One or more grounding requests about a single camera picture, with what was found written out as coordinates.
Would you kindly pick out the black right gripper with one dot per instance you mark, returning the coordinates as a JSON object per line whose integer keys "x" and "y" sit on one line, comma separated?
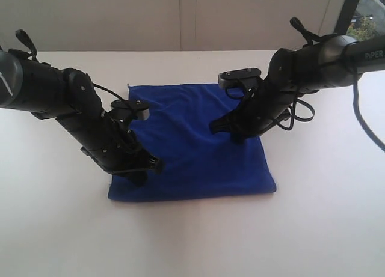
{"x": 272, "y": 102}

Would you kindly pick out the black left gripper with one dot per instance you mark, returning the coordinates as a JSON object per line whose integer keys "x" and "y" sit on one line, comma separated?
{"x": 110, "y": 143}

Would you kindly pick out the blue cloth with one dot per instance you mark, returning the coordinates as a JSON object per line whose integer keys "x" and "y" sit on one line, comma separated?
{"x": 197, "y": 164}

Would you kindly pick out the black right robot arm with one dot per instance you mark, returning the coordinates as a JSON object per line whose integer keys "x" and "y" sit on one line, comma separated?
{"x": 339, "y": 61}

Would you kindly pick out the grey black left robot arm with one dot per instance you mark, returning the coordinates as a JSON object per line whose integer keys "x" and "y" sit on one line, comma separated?
{"x": 28, "y": 85}

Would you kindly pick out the green tree outside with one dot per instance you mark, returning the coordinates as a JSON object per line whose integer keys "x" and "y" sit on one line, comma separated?
{"x": 362, "y": 28}

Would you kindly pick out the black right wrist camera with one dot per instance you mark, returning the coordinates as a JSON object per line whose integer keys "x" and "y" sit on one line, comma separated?
{"x": 244, "y": 78}

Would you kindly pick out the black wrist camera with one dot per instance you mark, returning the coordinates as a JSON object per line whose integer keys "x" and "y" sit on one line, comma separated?
{"x": 130, "y": 110}
{"x": 244, "y": 78}

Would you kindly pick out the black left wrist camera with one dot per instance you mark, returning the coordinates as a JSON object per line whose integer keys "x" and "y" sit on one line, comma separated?
{"x": 130, "y": 110}

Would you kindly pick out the black window frame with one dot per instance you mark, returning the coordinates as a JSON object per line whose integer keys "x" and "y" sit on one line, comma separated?
{"x": 345, "y": 16}

